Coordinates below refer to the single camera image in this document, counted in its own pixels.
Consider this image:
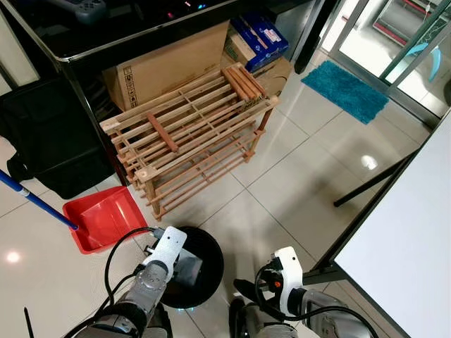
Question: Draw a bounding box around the light blue plastic item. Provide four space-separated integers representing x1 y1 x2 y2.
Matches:
425 46 443 83

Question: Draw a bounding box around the bundle of wooden slats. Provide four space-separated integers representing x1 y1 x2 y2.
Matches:
222 63 267 103

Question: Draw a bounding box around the black slanted table leg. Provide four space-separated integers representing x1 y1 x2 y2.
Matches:
333 151 416 208

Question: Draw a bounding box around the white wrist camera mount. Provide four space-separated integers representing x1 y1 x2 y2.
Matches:
271 246 305 315
141 225 188 280

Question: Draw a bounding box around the large brown cardboard box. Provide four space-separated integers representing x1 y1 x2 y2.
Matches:
102 21 231 112

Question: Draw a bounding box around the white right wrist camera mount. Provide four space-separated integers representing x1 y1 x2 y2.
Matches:
271 246 305 315

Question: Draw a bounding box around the black round rubbish bin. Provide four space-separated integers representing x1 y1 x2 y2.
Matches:
152 225 225 309

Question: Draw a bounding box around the red plastic dustpan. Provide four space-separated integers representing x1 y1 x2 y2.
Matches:
62 185 149 255

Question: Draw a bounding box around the black glossy-top desk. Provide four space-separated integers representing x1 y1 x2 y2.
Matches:
0 0 339 187

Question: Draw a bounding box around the blue printed box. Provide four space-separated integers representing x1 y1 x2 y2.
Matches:
231 12 290 71

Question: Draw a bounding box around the black fabric bag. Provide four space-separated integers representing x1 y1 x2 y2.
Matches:
0 74 117 200

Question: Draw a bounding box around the glass sliding door frame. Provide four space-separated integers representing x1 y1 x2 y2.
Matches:
321 0 451 117

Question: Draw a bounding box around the wooden slatted shoe rack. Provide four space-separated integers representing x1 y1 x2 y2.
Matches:
100 62 280 221

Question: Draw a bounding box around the loose dark wooden slat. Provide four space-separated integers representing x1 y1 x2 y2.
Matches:
146 113 180 154

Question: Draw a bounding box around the small brown cardboard box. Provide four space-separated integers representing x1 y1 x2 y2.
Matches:
224 32 293 96

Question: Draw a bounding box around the blue broom handle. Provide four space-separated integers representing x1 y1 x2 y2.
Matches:
0 169 80 232

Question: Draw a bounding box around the grey game controller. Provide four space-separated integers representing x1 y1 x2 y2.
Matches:
44 0 108 25

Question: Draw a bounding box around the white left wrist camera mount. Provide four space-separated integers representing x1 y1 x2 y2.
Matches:
141 225 188 280

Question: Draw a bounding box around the teal shaggy floor mat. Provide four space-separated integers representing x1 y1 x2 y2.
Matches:
301 60 390 125

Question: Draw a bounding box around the white table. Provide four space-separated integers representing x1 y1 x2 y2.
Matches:
335 113 451 338

